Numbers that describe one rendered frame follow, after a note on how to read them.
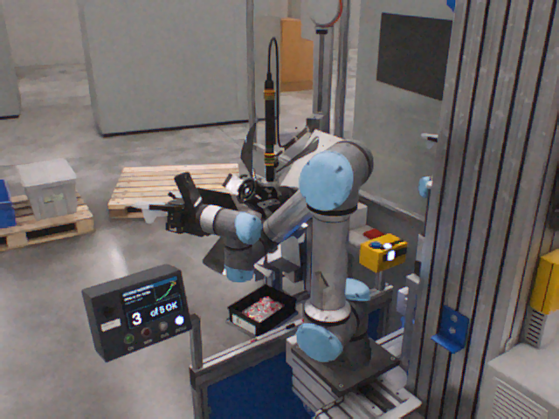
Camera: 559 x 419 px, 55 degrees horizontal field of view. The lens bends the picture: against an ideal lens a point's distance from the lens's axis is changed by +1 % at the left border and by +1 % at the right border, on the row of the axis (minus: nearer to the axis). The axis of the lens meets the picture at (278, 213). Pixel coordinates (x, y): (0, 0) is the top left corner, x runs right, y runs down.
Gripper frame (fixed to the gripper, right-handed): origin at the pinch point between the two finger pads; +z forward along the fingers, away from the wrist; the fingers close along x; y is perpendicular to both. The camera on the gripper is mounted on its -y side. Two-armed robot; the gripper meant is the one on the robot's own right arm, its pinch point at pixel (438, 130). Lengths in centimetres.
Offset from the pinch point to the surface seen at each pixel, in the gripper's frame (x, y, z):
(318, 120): -38, 1, 49
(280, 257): -71, 36, -13
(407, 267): -8, 73, 18
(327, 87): -30, -11, 58
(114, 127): -220, 104, 531
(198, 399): -109, 57, -58
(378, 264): -36, 39, -27
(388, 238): -28.3, 35.0, -16.7
